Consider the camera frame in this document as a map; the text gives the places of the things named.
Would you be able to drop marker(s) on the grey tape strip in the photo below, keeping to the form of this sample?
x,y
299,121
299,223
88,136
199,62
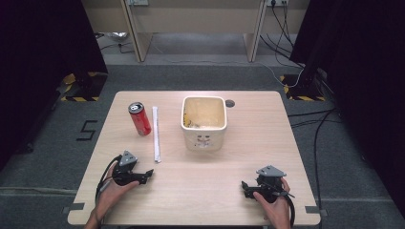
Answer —
x,y
315,210
74,207

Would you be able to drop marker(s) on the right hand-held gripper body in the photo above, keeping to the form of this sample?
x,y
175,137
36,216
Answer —
x,y
270,183

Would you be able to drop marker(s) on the person's left hand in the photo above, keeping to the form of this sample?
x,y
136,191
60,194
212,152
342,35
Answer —
x,y
113,194

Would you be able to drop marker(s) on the red drink can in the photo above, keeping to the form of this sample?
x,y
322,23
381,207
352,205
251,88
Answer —
x,y
140,120

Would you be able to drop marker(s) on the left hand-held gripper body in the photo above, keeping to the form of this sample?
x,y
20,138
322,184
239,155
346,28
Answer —
x,y
125,173

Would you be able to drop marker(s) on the black curtain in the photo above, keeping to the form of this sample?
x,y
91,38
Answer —
x,y
366,79
38,63

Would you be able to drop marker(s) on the person's right hand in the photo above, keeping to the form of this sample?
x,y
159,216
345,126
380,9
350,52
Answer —
x,y
277,210

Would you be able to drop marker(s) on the white power strip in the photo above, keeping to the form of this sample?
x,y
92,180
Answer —
x,y
137,2

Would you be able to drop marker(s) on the black stand base striped tape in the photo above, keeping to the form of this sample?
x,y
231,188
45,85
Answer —
x,y
302,92
82,90

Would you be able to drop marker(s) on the white wall socket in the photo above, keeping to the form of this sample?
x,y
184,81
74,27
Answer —
x,y
277,2

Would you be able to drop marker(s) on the light wooden desk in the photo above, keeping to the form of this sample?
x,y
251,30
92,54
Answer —
x,y
140,41

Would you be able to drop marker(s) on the cream square plastic bin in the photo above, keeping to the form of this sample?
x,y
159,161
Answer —
x,y
203,133

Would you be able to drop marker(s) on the white wrapped straw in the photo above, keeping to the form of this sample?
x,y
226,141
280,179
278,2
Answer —
x,y
156,133

